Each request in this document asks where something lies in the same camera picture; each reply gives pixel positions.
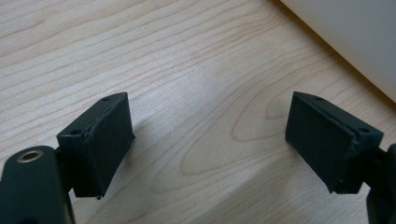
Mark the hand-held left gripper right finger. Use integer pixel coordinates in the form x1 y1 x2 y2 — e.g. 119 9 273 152
285 91 385 195

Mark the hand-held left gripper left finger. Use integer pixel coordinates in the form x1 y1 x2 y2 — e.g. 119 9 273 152
56 91 136 200

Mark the white plastic bin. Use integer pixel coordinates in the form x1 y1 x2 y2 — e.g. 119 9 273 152
279 0 396 104

